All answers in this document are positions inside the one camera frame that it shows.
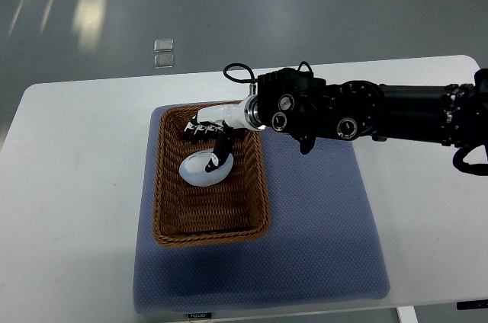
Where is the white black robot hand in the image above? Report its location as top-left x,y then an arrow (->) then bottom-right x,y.
181,102 -> 253,171

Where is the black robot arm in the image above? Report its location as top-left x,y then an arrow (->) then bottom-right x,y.
182,62 -> 487,176

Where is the brown wicker basket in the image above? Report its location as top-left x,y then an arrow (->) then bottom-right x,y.
152,104 -> 271,248

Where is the lower metal floor plate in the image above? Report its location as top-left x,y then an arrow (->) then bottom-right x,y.
153,53 -> 175,69

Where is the metal floor plate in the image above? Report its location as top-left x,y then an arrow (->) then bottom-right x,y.
153,53 -> 175,69
153,38 -> 174,52

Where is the upper metal floor plate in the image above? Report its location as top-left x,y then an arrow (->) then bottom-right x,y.
153,38 -> 174,52

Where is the blue foam cushion mat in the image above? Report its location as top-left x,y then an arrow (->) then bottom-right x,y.
133,104 -> 390,315

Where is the white table leg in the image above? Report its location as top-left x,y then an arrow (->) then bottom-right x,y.
396,305 -> 419,323

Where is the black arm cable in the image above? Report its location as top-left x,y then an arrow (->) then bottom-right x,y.
223,62 -> 257,86

